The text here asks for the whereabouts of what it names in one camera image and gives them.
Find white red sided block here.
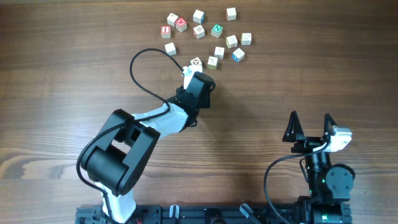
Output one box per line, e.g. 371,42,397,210
165,42,177,55

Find far white number block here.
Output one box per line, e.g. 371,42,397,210
226,7,237,21

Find plain white corner block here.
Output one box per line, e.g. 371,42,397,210
167,13,178,27

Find shell picture white block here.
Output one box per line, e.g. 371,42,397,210
193,25,205,39

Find blue sided white block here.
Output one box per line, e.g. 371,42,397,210
193,9,205,24

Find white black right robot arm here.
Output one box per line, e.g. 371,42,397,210
282,111,355,223

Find soccer ball picture block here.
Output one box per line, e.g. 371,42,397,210
190,57,202,66

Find red letter I block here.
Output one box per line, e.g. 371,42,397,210
160,26,171,39

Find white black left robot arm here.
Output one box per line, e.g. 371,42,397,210
76,72,215,223

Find violin picture white block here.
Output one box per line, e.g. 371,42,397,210
207,56,218,70

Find green letter N block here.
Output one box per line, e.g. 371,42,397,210
211,24,223,38

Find yarn ball white block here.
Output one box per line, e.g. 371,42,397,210
241,33,252,45

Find blue letter X block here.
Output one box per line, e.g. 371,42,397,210
232,48,245,63

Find red letter M block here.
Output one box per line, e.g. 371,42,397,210
175,17,187,32

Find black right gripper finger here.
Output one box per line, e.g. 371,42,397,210
323,113,336,139
282,111,305,142

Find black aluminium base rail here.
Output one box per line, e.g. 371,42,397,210
75,203,353,224

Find letter K white block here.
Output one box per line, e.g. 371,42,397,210
226,35,238,49

